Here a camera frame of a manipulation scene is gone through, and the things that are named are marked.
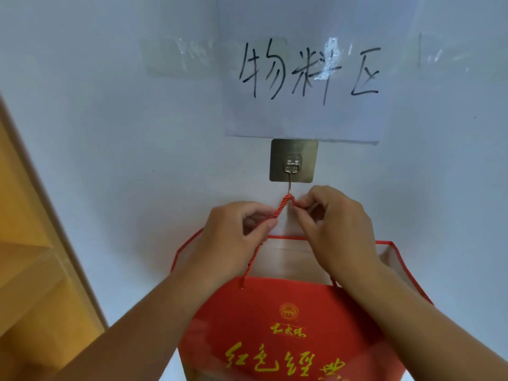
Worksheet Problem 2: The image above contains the red paper bag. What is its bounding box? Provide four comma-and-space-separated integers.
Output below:
171, 194, 434, 381

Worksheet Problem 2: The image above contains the orange wooden cabinet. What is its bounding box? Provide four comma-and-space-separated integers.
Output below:
0, 95, 108, 381

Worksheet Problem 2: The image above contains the person's left hand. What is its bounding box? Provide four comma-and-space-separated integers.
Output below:
190, 201, 279, 291

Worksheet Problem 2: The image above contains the white handwritten paper sign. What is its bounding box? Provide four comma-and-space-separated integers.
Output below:
217, 0, 382, 144

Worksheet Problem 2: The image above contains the person's right hand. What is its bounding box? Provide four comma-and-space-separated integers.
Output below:
292, 185, 384, 283

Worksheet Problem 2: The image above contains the person's left forearm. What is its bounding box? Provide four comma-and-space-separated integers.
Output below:
51, 268, 224, 381

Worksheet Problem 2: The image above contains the adhesive metal wall hook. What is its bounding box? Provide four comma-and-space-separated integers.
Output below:
269, 139, 319, 196

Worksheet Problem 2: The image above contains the clear tape strip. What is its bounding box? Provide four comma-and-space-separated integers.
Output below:
315, 35, 344, 81
139, 35, 224, 80

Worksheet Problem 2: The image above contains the person's right forearm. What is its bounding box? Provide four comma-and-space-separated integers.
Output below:
337, 261, 508, 381

